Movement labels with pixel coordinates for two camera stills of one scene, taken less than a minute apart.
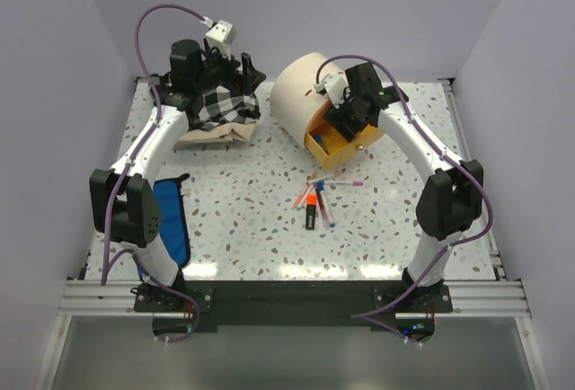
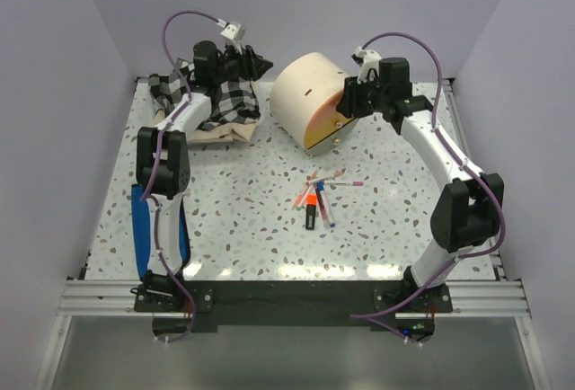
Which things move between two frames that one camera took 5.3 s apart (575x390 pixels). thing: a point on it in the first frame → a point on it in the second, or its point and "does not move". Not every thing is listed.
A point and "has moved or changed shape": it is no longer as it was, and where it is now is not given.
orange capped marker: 299,196 does not move
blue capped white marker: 325,204 does not move
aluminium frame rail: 88,297 does not move
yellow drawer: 330,144 has moved or changed shape
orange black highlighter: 311,212 does not move
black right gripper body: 348,113 → 365,98
